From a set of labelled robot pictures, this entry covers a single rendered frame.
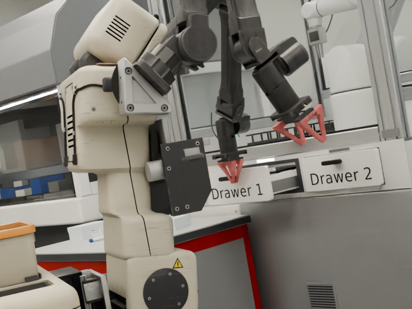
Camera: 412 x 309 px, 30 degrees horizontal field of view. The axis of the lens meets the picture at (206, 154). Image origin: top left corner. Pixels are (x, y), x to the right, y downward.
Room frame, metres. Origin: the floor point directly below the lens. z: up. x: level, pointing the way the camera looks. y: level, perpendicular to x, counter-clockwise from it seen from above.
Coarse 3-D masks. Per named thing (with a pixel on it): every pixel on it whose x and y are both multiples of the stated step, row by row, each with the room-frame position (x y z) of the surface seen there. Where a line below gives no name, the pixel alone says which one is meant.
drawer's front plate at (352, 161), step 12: (312, 156) 2.46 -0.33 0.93; (324, 156) 2.40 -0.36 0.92; (336, 156) 2.37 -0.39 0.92; (348, 156) 2.34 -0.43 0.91; (360, 156) 2.30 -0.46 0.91; (372, 156) 2.27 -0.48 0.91; (312, 168) 2.44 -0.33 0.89; (324, 168) 2.41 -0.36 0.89; (336, 168) 2.38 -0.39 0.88; (348, 168) 2.34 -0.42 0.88; (360, 168) 2.31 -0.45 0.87; (372, 168) 2.28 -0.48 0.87; (324, 180) 2.42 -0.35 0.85; (360, 180) 2.31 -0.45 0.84; (372, 180) 2.28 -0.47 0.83
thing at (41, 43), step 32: (64, 0) 3.13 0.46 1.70; (96, 0) 3.21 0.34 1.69; (0, 32) 3.52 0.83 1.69; (32, 32) 3.18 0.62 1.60; (64, 32) 3.08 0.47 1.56; (0, 64) 3.35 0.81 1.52; (32, 64) 3.14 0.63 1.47; (64, 64) 3.06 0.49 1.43; (0, 96) 3.37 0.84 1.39; (96, 192) 3.10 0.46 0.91; (0, 224) 3.54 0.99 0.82; (64, 224) 3.15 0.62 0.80
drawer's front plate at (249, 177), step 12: (252, 168) 2.44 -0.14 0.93; (264, 168) 2.40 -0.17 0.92; (216, 180) 2.56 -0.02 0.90; (240, 180) 2.48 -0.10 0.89; (252, 180) 2.44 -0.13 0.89; (264, 180) 2.41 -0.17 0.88; (216, 192) 2.57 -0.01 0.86; (252, 192) 2.45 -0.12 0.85; (264, 192) 2.41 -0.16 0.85; (216, 204) 2.58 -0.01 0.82
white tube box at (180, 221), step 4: (176, 216) 2.66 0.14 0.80; (180, 216) 2.62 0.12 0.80; (184, 216) 2.63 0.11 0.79; (188, 216) 2.67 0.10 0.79; (176, 220) 2.58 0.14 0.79; (180, 220) 2.60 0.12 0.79; (184, 220) 2.63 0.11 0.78; (188, 220) 2.66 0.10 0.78; (176, 224) 2.57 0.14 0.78; (180, 224) 2.60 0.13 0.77; (184, 224) 2.62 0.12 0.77; (188, 224) 2.65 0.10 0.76; (176, 228) 2.57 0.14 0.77; (180, 228) 2.59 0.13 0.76
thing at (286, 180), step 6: (276, 174) 2.46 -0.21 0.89; (282, 174) 2.47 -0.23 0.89; (288, 174) 2.49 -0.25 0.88; (294, 174) 2.51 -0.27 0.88; (276, 180) 2.45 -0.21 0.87; (282, 180) 2.47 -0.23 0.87; (288, 180) 2.49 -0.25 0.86; (294, 180) 2.51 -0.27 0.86; (276, 186) 2.44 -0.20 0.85; (282, 186) 2.46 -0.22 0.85; (288, 186) 2.48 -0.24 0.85; (294, 186) 2.50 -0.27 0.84; (276, 192) 2.45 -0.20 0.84
